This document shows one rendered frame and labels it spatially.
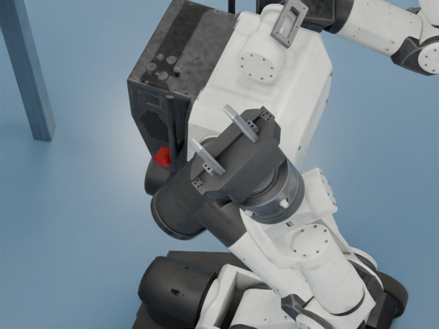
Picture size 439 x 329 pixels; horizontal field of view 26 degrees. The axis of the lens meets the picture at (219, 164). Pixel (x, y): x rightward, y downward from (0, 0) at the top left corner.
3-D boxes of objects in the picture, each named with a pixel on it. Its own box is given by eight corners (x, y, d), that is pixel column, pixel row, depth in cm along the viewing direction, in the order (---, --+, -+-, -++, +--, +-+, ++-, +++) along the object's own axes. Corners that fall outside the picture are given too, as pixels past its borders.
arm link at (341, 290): (312, 285, 131) (362, 359, 143) (357, 231, 134) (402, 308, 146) (261, 260, 139) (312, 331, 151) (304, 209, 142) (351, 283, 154)
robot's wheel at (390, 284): (345, 313, 274) (325, 276, 260) (350, 299, 277) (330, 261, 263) (411, 325, 264) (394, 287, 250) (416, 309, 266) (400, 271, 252)
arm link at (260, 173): (172, 163, 115) (210, 198, 125) (219, 213, 110) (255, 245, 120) (246, 90, 115) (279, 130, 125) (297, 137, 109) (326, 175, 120)
